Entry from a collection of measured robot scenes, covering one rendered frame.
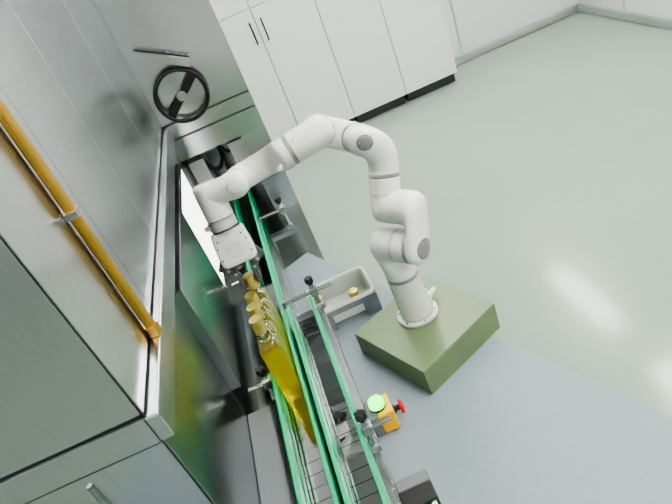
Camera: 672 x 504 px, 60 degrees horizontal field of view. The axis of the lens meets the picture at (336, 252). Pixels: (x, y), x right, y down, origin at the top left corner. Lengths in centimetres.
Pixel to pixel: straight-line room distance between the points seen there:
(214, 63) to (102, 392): 165
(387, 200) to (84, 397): 90
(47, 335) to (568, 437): 115
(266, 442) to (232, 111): 138
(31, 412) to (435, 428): 99
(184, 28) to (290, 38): 292
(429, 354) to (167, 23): 153
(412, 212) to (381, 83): 405
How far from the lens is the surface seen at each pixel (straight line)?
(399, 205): 153
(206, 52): 241
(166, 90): 243
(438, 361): 165
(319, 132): 152
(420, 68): 562
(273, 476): 152
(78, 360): 97
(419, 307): 173
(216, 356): 156
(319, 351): 175
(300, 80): 533
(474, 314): 173
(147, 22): 240
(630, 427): 156
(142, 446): 107
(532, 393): 163
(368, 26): 540
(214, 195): 155
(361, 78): 546
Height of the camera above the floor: 199
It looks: 31 degrees down
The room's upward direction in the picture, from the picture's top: 23 degrees counter-clockwise
